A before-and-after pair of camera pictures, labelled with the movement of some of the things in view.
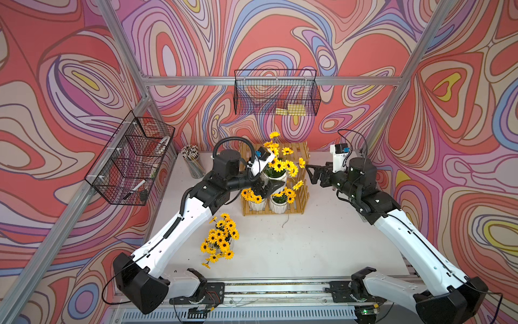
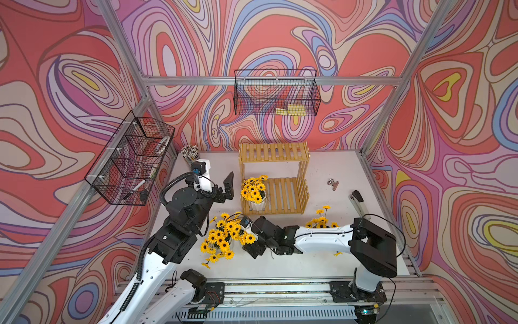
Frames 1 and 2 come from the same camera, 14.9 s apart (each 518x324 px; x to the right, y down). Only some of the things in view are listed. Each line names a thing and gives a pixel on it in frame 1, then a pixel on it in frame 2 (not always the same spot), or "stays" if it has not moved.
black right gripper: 326,171 to 251,249
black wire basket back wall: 288,92 stays
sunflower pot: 218,244 stays
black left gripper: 267,190 to 227,194
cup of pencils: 191,154 stays
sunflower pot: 280,165 to 321,222
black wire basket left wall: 125,173 stays
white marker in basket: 137,187 stays
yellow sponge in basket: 293,109 stays
